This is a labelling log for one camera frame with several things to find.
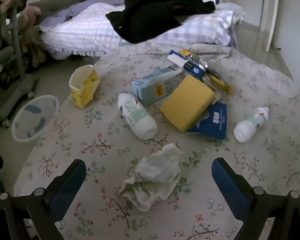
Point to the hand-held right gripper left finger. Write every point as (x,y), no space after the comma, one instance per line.
(65,195)

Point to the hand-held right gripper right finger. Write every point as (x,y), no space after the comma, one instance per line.
(230,187)

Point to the white plastic basket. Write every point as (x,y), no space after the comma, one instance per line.
(27,130)

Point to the small white plastic bottle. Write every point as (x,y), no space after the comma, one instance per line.
(247,127)

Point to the white plastic bag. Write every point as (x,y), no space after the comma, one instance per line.
(155,175)

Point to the yellow sponge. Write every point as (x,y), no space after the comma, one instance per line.
(187,100)

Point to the large white plastic bottle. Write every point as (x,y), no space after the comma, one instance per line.
(140,122)

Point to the yellow paper cup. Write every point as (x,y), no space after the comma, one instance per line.
(86,90)

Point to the light blue drink carton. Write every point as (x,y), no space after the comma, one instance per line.
(150,85)

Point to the floral bedsheet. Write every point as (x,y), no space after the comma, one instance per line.
(90,135)

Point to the dark blue cardboard box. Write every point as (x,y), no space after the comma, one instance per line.
(215,120)

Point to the grey chair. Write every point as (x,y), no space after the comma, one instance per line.
(12,87)

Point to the yellow foil wrapper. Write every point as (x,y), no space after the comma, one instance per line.
(225,87)

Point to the blue and white slim box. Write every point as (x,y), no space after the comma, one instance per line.
(180,60)

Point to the checkered pillow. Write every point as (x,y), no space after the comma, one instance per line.
(85,32)

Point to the brown plush toy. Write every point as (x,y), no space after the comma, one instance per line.
(5,5)

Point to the white door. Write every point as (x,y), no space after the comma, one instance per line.
(272,12)

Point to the black garment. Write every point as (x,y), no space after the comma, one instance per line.
(145,12)

